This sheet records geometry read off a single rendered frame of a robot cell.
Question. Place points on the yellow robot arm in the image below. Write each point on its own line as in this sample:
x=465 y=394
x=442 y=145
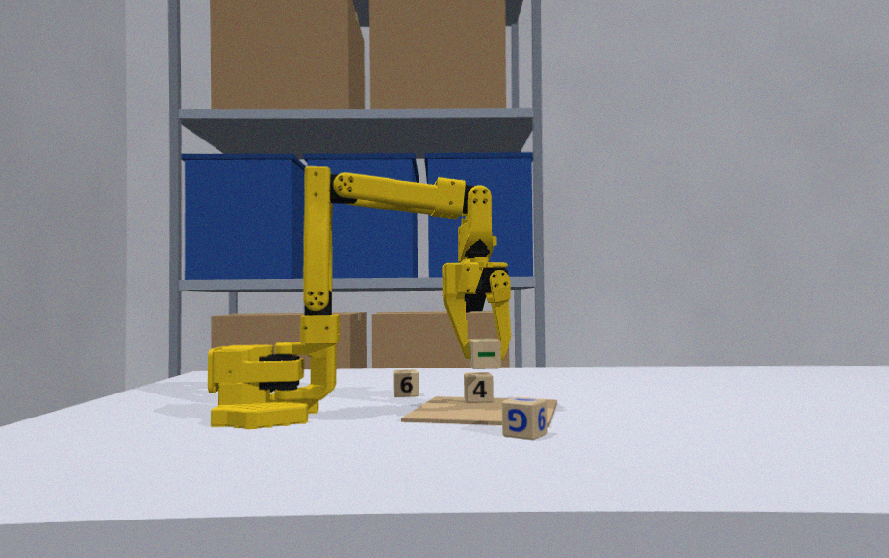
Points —
x=248 y=375

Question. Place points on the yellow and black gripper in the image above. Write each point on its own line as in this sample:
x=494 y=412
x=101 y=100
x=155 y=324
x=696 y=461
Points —
x=465 y=288

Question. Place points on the tan flat mat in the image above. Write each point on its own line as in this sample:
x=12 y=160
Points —
x=455 y=410

